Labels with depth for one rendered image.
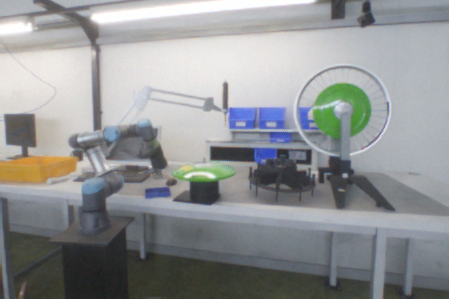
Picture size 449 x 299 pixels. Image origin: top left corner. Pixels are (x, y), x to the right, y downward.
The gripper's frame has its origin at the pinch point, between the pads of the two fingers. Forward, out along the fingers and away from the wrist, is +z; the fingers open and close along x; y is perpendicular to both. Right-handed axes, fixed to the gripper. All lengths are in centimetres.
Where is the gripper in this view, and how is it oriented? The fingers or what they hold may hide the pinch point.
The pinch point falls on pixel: (161, 178)
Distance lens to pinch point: 128.4
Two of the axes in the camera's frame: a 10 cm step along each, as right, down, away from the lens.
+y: 3.3, -5.2, 7.9
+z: 1.7, 8.6, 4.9
